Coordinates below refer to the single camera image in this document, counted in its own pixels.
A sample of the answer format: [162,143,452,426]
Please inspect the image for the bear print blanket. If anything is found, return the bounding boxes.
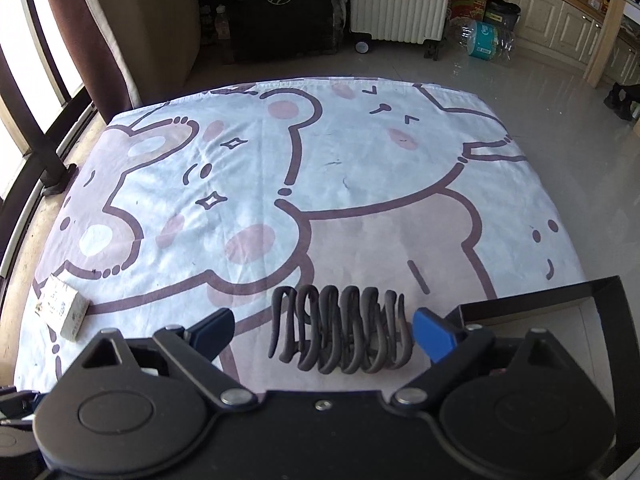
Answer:
[13,77,589,397]

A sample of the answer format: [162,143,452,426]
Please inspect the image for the black cardboard box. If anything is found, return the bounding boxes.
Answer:
[442,275,635,467]

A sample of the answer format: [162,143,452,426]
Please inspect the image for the black trash bin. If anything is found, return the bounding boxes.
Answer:
[482,0,522,29]

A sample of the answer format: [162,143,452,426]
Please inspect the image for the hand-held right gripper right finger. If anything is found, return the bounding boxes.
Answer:
[389,307,569,406]

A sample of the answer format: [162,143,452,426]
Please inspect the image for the wooden post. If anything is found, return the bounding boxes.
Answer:
[584,0,629,86]

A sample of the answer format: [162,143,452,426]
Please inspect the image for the brown curtain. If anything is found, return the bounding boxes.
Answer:
[37,0,202,124]

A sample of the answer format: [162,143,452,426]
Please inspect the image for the dark window railing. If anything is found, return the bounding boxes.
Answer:
[0,0,97,282]

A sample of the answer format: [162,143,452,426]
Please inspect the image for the clear plastic water bottle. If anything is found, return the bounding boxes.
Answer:
[214,4,232,41]

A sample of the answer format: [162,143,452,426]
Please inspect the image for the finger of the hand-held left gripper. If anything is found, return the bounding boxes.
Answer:
[0,385,46,426]

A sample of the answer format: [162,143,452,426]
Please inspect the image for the black luggage bag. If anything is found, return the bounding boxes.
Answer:
[229,0,349,64]

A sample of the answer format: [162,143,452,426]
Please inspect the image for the teal water bottle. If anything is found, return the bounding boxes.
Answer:
[447,17,516,64]

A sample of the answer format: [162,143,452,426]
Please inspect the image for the cream kitchen cabinets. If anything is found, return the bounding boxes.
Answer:
[455,0,640,87]

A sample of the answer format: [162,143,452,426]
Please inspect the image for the dark brown cord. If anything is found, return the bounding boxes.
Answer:
[268,284,416,375]

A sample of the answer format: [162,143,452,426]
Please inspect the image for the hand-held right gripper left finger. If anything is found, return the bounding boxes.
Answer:
[81,308,256,406]

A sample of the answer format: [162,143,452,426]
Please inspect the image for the yellow tissue pack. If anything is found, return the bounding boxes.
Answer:
[33,273,91,342]

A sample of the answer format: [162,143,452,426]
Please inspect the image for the white ribbed suitcase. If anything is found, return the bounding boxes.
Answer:
[349,0,456,56]

